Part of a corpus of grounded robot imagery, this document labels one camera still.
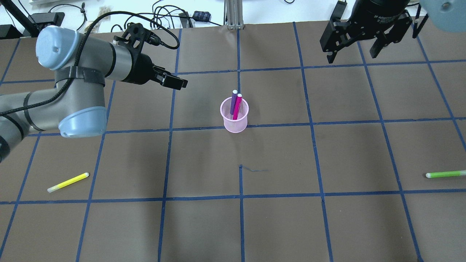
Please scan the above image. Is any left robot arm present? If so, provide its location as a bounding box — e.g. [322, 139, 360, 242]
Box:
[0, 23, 188, 161]

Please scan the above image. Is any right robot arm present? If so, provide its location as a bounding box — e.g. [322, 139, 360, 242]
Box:
[320, 0, 466, 64]

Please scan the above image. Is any front aluminium frame post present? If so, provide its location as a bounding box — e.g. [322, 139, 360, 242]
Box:
[224, 0, 244, 30]

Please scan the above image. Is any plaid blue pouch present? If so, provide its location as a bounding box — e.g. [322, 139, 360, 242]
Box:
[192, 11, 212, 22]

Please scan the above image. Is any green pen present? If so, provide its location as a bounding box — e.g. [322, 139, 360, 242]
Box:
[425, 170, 466, 178]

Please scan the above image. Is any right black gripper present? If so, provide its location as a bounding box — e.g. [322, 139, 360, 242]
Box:
[320, 0, 412, 64]

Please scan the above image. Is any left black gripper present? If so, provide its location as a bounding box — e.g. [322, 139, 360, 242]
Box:
[114, 23, 188, 91]

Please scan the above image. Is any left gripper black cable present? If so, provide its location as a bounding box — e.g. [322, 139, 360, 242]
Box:
[0, 10, 181, 117]

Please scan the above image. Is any purple pen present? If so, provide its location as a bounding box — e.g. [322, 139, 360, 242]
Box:
[229, 90, 238, 116]

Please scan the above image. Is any yellow pen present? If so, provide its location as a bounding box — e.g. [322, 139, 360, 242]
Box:
[47, 172, 90, 193]

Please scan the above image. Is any black box on desk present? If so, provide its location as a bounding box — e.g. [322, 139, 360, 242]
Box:
[28, 12, 65, 31]

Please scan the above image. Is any pink mesh cup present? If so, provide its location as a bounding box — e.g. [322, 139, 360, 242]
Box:
[220, 97, 249, 133]

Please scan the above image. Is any pink pen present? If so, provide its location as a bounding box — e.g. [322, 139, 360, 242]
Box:
[232, 93, 242, 120]

